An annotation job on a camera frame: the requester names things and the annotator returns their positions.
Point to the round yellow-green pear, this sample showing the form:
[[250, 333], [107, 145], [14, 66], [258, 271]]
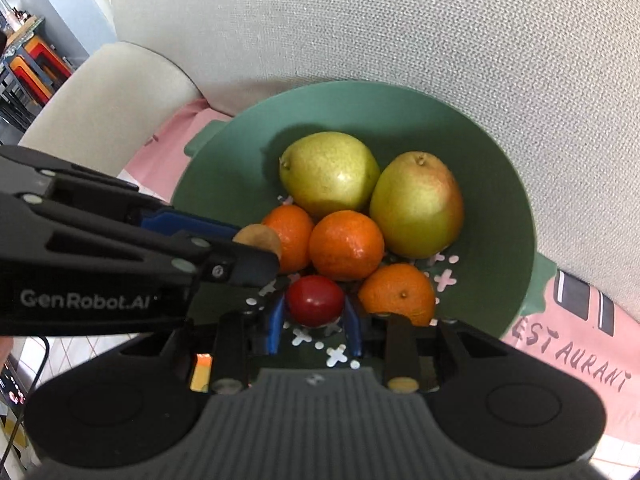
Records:
[[327, 172]]

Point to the orange black stool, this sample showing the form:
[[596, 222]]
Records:
[[47, 55], [31, 80]]

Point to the black device with red lights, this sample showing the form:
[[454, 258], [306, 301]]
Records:
[[11, 385]]

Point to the pink white printed cloth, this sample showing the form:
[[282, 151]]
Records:
[[575, 360]]

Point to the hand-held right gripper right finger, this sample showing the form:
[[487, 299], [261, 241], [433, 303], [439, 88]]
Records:
[[354, 332]]

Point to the red cherry tomato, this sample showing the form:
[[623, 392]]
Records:
[[315, 300]]

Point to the brown kiwi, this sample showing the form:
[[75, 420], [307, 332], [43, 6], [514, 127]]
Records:
[[257, 240]]

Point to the orange mandarin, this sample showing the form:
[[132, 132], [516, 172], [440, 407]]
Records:
[[292, 235], [400, 292], [346, 245]]

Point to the yellow-green pear with red blush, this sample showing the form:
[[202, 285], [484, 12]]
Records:
[[415, 205]]

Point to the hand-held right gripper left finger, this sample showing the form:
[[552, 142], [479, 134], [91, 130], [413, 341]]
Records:
[[274, 327]]

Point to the green colander bowl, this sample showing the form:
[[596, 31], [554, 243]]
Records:
[[480, 220]]

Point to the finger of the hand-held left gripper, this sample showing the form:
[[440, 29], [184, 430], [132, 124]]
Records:
[[245, 267], [190, 222]]

